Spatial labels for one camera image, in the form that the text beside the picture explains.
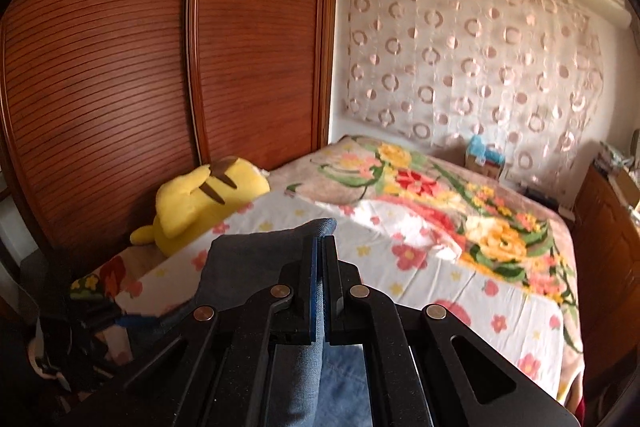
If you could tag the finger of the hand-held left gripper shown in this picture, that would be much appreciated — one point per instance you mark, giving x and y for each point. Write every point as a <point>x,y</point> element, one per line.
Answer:
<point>142,319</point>

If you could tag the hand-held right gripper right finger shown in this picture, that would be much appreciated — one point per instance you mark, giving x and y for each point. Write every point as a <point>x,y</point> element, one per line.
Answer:
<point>332,292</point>

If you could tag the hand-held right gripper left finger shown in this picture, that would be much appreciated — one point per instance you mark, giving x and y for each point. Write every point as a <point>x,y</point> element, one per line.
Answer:
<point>314,292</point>

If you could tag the blue denim pants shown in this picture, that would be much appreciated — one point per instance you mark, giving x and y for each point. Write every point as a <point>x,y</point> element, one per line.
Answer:
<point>250,262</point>

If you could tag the yellow plush toy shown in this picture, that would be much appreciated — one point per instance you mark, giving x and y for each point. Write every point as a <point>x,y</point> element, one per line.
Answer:
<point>200,202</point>

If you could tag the bed with floral sheet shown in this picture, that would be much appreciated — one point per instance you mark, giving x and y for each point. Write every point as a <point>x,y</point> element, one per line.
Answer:
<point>475,217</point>

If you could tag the cardboard box with blue pack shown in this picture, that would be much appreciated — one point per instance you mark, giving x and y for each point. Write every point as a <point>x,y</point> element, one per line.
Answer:
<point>484,157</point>

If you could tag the brown slatted wooden wardrobe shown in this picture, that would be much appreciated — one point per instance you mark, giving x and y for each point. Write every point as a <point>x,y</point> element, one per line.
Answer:
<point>150,82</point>

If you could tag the sheer circle pattern curtain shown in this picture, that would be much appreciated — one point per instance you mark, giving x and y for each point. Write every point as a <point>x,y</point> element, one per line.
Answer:
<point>475,57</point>

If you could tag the long wooden cabinet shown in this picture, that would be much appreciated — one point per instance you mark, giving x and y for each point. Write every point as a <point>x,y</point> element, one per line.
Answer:
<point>607,267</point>

